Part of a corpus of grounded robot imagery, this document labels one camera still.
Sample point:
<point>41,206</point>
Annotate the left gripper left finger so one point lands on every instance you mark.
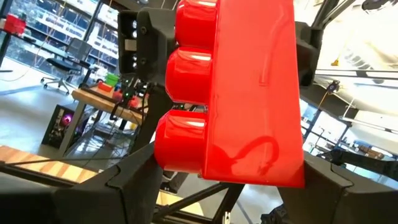
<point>93,202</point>

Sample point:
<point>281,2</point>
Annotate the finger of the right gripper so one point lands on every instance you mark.
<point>155,37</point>
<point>308,53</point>

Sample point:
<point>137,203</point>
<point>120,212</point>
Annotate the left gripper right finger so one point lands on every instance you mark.
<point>342,205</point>

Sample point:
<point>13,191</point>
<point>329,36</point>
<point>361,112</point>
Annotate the large red toy brick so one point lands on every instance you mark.
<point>248,93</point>

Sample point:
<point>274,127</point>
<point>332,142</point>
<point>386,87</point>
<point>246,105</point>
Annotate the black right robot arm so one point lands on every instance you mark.
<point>152,124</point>

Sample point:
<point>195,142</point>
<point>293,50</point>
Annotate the yellow hanging pendant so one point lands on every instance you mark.
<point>335,63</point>

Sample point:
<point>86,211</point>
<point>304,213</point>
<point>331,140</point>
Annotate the green plastic container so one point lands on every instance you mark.
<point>112,79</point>

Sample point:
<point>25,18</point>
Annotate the wooden table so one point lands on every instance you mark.
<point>93,98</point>

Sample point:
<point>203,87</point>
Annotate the black office chair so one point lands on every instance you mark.
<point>62,63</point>

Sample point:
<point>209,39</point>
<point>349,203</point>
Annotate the person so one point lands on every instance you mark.
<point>169,186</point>

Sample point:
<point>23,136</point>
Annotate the black computer case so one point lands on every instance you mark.
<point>56,130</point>

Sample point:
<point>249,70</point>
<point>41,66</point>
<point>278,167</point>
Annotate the red storage box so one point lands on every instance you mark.
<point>14,25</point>

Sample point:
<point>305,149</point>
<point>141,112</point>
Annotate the large window wall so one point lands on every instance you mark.
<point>102,31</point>

